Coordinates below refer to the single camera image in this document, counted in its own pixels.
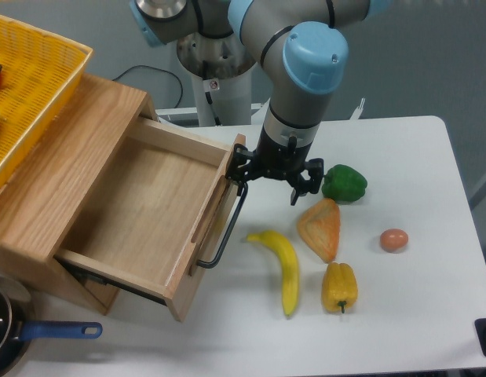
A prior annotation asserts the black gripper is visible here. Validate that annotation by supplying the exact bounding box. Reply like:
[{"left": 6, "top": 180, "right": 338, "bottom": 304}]
[{"left": 225, "top": 130, "right": 324, "bottom": 206}]

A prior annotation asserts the black metal drawer handle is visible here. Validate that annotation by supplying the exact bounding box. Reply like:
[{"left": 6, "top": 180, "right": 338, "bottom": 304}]
[{"left": 195, "top": 182, "right": 248, "bottom": 269}]

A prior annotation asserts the wooden top drawer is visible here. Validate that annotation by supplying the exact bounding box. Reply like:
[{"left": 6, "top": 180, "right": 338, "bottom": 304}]
[{"left": 56, "top": 118, "right": 246, "bottom": 321}]

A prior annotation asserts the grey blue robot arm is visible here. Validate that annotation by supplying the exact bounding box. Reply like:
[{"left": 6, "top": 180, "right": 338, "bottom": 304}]
[{"left": 130, "top": 1, "right": 389, "bottom": 199}]

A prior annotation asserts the wooden drawer cabinet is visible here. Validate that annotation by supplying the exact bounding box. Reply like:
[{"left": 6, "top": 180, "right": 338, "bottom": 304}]
[{"left": 0, "top": 74, "right": 156, "bottom": 314}]

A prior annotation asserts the green toy bell pepper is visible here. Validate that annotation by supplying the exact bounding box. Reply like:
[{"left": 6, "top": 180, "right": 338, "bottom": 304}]
[{"left": 321, "top": 164, "right": 367, "bottom": 203}]

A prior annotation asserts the orange toy bread slice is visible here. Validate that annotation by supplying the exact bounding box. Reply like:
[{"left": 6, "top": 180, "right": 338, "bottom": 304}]
[{"left": 297, "top": 199, "right": 341, "bottom": 263}]

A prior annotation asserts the yellow toy banana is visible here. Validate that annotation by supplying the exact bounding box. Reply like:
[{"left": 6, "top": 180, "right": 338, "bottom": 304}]
[{"left": 246, "top": 230, "right": 300, "bottom": 317}]

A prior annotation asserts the brown toy egg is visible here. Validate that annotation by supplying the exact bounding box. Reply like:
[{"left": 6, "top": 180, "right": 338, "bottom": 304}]
[{"left": 379, "top": 228, "right": 409, "bottom": 252}]

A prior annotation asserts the yellow toy bell pepper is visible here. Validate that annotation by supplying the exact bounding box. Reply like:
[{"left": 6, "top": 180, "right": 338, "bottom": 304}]
[{"left": 321, "top": 262, "right": 358, "bottom": 313}]

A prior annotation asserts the yellow plastic basket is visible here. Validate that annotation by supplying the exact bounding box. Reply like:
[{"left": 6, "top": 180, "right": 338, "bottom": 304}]
[{"left": 0, "top": 15, "right": 93, "bottom": 190}]

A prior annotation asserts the black corner device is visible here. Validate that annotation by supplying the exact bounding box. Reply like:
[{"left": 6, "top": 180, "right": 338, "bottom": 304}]
[{"left": 473, "top": 317, "right": 486, "bottom": 358}]

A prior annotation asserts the white table frame bracket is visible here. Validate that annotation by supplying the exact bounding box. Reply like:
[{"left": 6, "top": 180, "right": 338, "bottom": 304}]
[{"left": 349, "top": 97, "right": 366, "bottom": 120}]

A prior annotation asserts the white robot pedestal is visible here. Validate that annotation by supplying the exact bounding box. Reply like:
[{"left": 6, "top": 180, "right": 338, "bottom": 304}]
[{"left": 176, "top": 33, "right": 257, "bottom": 127}]

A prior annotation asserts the black cable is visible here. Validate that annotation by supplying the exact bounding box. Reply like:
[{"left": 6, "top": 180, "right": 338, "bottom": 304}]
[{"left": 111, "top": 64, "right": 184, "bottom": 109}]

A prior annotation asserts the blue handled frying pan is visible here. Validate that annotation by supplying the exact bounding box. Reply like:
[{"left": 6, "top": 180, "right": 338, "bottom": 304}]
[{"left": 0, "top": 276, "right": 103, "bottom": 376}]

